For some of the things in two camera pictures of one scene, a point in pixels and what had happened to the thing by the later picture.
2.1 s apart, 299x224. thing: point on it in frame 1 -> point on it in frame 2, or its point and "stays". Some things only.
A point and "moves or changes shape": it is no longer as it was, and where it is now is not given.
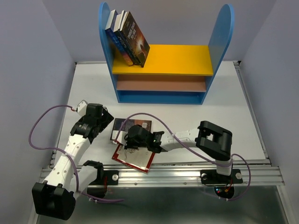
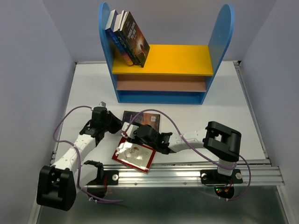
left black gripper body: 103,122 -> 111,124
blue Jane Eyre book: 110,29 stays
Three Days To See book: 134,39 stays
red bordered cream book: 139,158 stays
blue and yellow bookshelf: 172,73 stays
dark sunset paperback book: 146,124 moves or changes shape
